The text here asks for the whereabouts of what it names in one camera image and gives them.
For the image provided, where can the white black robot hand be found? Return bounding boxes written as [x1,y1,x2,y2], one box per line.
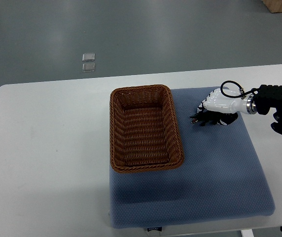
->
[197,88,257,125]

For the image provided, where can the dark toy crocodile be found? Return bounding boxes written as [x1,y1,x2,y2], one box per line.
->
[190,111,222,126]

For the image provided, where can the brown wicker basket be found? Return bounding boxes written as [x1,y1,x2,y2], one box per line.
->
[109,84,184,173]

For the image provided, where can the blue foam cushion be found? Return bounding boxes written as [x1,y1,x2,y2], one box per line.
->
[109,87,275,229]

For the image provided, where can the wooden box corner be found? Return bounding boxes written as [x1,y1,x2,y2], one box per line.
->
[262,0,282,13]

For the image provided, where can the upper floor outlet plate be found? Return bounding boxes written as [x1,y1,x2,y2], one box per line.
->
[82,53,95,62]

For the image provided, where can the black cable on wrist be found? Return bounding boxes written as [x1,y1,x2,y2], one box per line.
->
[220,80,260,99]

